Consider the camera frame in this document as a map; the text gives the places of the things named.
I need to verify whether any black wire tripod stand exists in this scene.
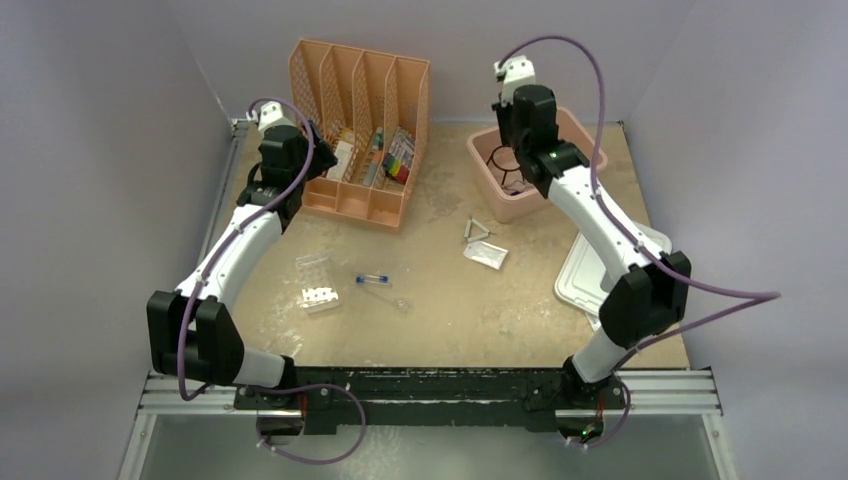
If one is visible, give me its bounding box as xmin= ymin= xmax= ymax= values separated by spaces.
xmin=486 ymin=146 xmax=526 ymax=196

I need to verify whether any clear test tube rack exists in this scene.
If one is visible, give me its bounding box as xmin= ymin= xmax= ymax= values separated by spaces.
xmin=295 ymin=253 xmax=340 ymax=315

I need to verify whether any orange plastic file organizer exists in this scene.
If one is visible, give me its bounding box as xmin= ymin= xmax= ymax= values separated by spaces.
xmin=288 ymin=39 xmax=430 ymax=232

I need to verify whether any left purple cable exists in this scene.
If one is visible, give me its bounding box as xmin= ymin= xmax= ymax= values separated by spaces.
xmin=176 ymin=97 xmax=370 ymax=466

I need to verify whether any blue capped test tube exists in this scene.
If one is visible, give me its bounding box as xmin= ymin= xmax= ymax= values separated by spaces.
xmin=355 ymin=274 xmax=390 ymax=285

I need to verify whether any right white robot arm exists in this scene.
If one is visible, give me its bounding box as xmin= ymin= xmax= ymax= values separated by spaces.
xmin=492 ymin=56 xmax=691 ymax=407

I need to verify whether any white orange box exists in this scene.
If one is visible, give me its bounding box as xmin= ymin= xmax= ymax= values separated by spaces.
xmin=326 ymin=128 xmax=355 ymax=181

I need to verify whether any white clay triangle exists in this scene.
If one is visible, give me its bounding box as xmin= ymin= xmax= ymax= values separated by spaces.
xmin=463 ymin=217 xmax=493 ymax=243

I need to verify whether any pink plastic bin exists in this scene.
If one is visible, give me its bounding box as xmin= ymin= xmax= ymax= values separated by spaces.
xmin=466 ymin=107 xmax=595 ymax=224

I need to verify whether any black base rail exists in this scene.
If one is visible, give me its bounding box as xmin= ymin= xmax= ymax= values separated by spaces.
xmin=234 ymin=366 xmax=628 ymax=439

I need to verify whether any white plastic bin lid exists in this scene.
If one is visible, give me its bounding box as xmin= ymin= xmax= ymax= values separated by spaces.
xmin=553 ymin=221 xmax=673 ymax=333

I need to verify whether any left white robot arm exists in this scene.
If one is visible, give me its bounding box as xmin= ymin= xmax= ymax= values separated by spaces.
xmin=146 ymin=98 xmax=337 ymax=409

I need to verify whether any green capped tube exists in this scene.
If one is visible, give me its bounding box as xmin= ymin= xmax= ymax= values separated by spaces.
xmin=361 ymin=127 xmax=384 ymax=187

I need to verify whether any aluminium frame rail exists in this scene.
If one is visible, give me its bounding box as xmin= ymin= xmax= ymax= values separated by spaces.
xmin=137 ymin=370 xmax=723 ymax=415

